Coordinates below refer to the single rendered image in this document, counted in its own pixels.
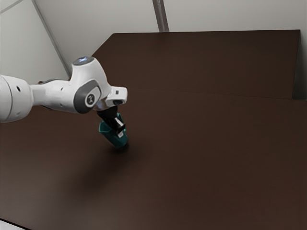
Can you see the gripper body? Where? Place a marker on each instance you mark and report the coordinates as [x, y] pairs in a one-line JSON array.
[[107, 115]]

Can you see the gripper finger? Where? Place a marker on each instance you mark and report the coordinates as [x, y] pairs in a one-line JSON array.
[[119, 126]]

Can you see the teal faceted mug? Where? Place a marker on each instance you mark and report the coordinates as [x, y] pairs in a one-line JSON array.
[[115, 139]]

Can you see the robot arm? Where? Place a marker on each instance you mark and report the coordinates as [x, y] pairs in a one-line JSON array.
[[55, 93]]

